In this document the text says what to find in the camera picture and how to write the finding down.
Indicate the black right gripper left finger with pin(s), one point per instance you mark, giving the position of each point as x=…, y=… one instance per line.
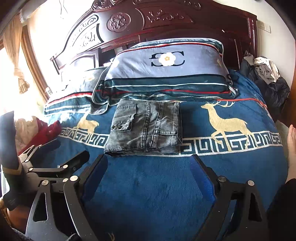
x=57, y=212

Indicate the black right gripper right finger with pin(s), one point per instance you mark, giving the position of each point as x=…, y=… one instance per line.
x=248, y=221

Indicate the grey denim pants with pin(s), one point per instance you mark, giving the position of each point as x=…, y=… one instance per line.
x=145, y=128

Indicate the red cloth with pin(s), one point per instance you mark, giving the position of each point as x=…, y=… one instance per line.
x=34, y=132

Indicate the bare foot and leg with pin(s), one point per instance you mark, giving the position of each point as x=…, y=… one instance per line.
x=291, y=146

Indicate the blue deer pattern blanket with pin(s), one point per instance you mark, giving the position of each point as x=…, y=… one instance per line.
x=157, y=198

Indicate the orange wooden wardrobe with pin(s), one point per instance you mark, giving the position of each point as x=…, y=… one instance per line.
x=288, y=114

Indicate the black puffer jacket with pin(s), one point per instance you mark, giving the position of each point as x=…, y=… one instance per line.
x=274, y=94

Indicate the beige curtain with tassel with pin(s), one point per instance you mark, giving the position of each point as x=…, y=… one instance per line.
x=12, y=42

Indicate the white grey clothes pile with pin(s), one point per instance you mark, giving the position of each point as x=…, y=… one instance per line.
x=264, y=68

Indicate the grey blue striped pillow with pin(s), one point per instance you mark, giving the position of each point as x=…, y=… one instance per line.
x=178, y=69

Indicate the carved dark wood headboard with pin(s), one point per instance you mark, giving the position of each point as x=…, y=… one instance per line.
x=108, y=25

